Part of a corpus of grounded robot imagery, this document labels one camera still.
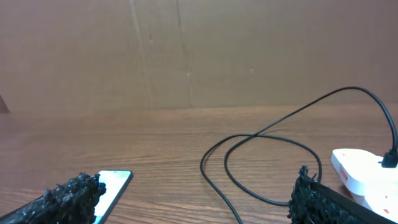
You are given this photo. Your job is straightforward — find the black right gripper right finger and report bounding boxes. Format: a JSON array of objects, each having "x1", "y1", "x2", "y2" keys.
[{"x1": 287, "y1": 166, "x2": 389, "y2": 224}]

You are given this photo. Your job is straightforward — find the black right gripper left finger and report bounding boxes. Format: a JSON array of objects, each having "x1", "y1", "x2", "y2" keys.
[{"x1": 1, "y1": 172, "x2": 106, "y2": 224}]

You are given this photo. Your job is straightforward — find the Samsung Galaxy smartphone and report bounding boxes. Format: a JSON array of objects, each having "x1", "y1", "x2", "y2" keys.
[{"x1": 93, "y1": 170, "x2": 133, "y2": 224}]

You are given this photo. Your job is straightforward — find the black charging cable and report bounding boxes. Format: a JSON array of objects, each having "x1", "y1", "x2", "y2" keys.
[{"x1": 200, "y1": 86, "x2": 398, "y2": 224}]

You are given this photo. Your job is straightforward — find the white power strip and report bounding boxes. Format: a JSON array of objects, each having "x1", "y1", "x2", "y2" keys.
[{"x1": 331, "y1": 149, "x2": 397, "y2": 223}]

